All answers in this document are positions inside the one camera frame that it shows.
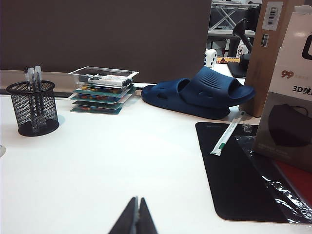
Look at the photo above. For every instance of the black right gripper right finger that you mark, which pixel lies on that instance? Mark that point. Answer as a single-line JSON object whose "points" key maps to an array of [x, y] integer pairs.
{"points": [[146, 219]]}

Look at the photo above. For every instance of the dark flat mat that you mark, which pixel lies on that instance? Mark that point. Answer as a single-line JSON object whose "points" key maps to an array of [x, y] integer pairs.
{"points": [[237, 69]]}

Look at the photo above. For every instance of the paper-wrapped green straw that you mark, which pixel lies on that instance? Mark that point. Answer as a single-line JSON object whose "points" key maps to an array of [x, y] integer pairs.
{"points": [[225, 136]]}

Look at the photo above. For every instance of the white marker pen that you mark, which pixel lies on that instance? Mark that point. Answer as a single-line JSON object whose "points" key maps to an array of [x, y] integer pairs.
{"points": [[109, 80]]}

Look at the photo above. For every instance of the clear plastic film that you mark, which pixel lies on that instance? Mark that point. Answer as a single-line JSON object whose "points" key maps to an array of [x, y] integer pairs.
{"points": [[287, 195]]}

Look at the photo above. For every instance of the pens in cup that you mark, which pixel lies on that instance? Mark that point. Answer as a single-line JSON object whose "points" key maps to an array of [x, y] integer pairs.
{"points": [[29, 74]]}

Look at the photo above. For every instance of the red flat folder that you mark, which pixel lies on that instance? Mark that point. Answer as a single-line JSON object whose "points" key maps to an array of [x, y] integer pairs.
{"points": [[297, 175]]}

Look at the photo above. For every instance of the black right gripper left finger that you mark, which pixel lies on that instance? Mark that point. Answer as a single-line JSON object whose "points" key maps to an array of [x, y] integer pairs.
{"points": [[128, 219]]}

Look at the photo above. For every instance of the grey desk grommet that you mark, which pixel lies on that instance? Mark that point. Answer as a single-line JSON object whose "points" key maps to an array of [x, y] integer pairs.
{"points": [[2, 151]]}

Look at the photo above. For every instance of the black mesh pen holder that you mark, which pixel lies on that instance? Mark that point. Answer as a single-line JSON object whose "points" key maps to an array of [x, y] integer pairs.
{"points": [[15, 109]]}

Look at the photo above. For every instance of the white die with dots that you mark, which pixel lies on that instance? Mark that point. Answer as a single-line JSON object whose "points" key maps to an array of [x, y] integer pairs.
{"points": [[209, 58]]}

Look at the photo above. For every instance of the navy blue leaning slipper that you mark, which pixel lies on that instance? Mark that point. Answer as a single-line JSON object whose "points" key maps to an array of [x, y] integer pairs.
{"points": [[214, 80]]}

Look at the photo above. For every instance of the tall brown cardboard box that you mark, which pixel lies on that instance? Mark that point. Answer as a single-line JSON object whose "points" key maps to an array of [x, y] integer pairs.
{"points": [[263, 61]]}

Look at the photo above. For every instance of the navy blue flat-lying slipper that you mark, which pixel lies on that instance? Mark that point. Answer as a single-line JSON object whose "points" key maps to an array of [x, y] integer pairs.
{"points": [[170, 97]]}

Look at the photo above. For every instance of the small crumpled plastic scrap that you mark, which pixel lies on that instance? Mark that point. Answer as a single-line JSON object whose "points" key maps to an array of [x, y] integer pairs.
{"points": [[247, 128]]}

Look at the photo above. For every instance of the white cross-legged table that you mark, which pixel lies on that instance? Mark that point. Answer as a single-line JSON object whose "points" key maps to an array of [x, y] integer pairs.
{"points": [[229, 14]]}

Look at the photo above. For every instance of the black mouse pad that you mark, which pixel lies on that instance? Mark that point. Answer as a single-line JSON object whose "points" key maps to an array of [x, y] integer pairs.
{"points": [[229, 185]]}

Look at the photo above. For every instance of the white grey mask box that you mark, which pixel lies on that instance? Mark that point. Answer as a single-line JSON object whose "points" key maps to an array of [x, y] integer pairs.
{"points": [[290, 97]]}

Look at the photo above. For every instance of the black clear-capped pen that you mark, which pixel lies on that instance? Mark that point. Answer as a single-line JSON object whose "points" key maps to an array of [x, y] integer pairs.
{"points": [[37, 73]]}

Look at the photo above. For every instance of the brown desk partition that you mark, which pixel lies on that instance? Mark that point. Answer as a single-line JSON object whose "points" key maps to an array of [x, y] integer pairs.
{"points": [[109, 34]]}

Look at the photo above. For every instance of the yellow red patterned box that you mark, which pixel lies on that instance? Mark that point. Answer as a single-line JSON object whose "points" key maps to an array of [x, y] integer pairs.
{"points": [[228, 60]]}

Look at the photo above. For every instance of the colourful flat card box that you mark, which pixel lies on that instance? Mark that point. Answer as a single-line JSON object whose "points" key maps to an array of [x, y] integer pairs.
{"points": [[97, 104], [97, 98], [95, 111], [104, 92]]}

